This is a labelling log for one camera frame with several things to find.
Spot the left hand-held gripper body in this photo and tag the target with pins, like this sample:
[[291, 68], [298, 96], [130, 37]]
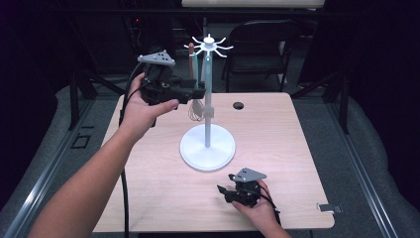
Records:
[[158, 89]]

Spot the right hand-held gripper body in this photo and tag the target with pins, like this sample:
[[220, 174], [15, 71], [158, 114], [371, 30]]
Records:
[[246, 195]]

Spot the white utensil rack stand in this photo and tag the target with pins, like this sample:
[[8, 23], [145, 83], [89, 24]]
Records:
[[198, 155]]

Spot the person's right hand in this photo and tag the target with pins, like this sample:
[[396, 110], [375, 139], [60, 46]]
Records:
[[261, 211]]

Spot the person's left hand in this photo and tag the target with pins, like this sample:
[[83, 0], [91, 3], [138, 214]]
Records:
[[138, 115]]

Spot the black table grommet hole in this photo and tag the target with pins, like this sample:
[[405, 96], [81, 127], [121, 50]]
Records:
[[238, 105]]

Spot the black chair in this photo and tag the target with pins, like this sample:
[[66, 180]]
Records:
[[261, 36]]

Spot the grey metal table bracket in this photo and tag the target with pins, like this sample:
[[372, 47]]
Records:
[[328, 208]]

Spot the black metal frame stand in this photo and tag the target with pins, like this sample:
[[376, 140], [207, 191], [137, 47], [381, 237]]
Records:
[[345, 105], [74, 99]]

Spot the aluminium floor rail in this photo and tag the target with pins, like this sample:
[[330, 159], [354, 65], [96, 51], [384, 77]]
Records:
[[360, 165], [49, 172]]

